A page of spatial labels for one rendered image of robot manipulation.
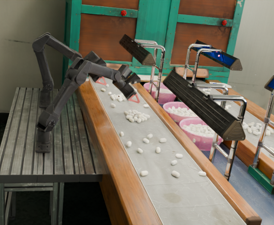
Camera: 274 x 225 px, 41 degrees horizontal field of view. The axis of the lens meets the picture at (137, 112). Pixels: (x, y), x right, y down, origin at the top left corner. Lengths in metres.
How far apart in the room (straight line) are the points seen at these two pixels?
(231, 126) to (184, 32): 1.84
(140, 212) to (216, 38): 2.08
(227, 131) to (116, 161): 0.55
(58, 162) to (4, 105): 2.11
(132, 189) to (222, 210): 0.34
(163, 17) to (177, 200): 1.77
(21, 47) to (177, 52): 1.47
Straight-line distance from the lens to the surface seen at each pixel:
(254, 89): 4.30
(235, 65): 2.30
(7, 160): 1.73
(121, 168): 1.51
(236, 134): 1.23
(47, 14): 3.53
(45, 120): 1.81
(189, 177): 1.57
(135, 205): 1.30
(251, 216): 1.39
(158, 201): 1.39
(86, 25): 2.76
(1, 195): 1.68
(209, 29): 3.06
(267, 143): 2.12
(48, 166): 1.68
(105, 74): 1.96
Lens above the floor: 1.50
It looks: 20 degrees down
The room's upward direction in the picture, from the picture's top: 7 degrees clockwise
